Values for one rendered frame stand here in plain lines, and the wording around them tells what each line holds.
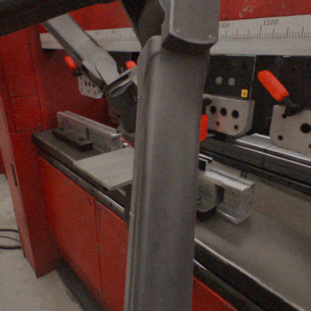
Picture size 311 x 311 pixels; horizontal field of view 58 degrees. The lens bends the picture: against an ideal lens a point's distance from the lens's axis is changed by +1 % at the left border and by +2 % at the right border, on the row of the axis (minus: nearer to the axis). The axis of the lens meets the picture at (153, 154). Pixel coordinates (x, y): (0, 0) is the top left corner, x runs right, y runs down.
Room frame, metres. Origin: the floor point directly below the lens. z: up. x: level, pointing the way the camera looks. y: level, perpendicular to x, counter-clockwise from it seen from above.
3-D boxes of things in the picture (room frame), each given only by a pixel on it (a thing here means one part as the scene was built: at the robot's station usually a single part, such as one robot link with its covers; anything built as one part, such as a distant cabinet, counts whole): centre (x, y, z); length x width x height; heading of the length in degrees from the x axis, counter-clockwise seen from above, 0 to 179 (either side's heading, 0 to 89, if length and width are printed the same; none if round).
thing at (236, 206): (0.74, -0.10, 0.92); 0.39 x 0.06 x 0.10; 40
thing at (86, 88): (1.10, 0.21, 1.18); 0.15 x 0.09 x 0.17; 40
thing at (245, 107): (0.64, -0.18, 1.18); 0.15 x 0.09 x 0.17; 40
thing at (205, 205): (0.71, -0.05, 0.89); 0.30 x 0.05 x 0.03; 40
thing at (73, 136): (1.20, 0.37, 0.89); 0.30 x 0.05 x 0.03; 40
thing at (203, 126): (0.62, -0.12, 1.12); 0.04 x 0.02 x 0.10; 130
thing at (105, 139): (1.20, 0.29, 0.92); 0.50 x 0.06 x 0.10; 40
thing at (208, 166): (0.76, -0.08, 0.98); 0.20 x 0.03 x 0.03; 40
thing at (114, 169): (0.68, 0.05, 1.00); 0.26 x 0.18 x 0.01; 130
